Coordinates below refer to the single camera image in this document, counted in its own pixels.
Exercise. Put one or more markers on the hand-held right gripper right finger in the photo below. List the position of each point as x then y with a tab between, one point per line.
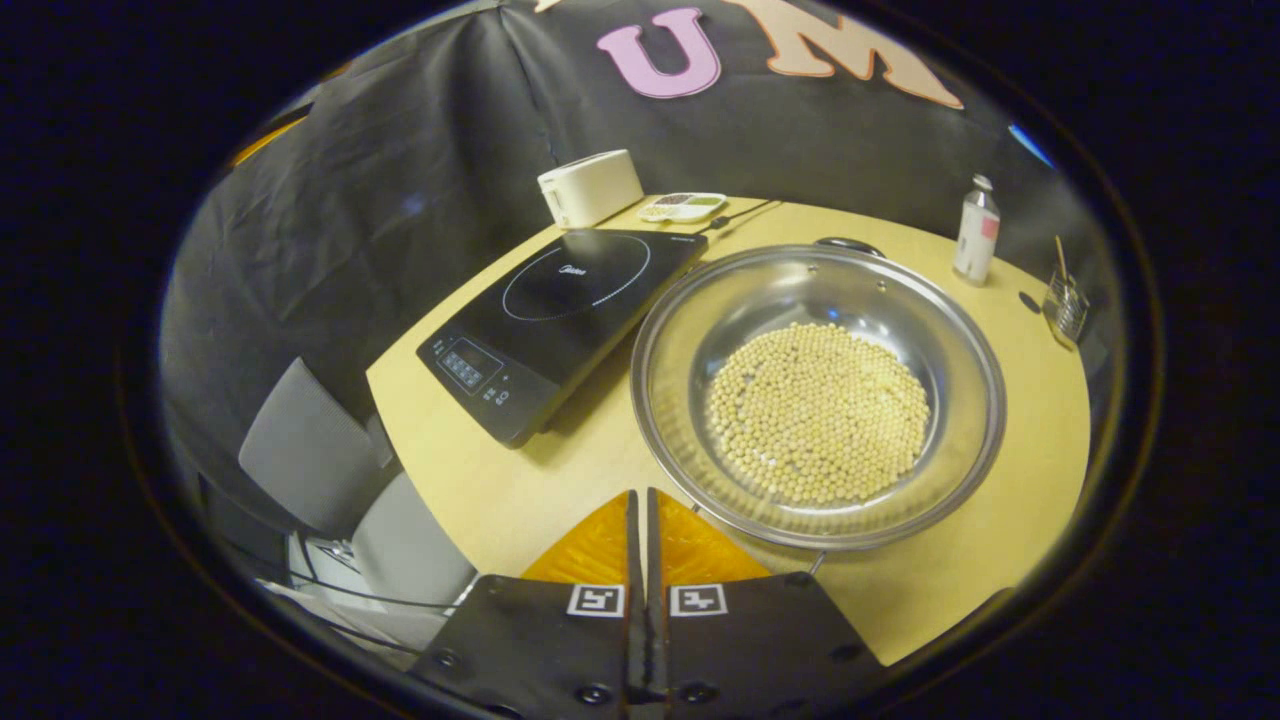
760	650

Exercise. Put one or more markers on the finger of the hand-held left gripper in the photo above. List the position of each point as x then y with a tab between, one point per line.
268	140

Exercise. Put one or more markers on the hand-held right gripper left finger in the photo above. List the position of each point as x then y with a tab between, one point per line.
540	650

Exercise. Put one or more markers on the black induction cooktop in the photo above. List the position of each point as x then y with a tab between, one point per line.
560	330

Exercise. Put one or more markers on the pile of soybeans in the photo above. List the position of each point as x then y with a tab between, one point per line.
820	410

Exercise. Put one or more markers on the grey chair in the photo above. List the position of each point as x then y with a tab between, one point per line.
310	450

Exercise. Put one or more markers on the white toaster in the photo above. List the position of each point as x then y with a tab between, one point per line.
595	185

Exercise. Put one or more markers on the white divided bean dish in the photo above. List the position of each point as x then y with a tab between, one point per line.
682	207

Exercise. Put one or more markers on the small black disc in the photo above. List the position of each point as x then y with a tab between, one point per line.
1030	301

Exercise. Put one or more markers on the small glass jar with stick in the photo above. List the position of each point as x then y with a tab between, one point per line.
1066	310

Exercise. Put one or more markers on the white bottle with pink label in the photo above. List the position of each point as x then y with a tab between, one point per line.
975	235

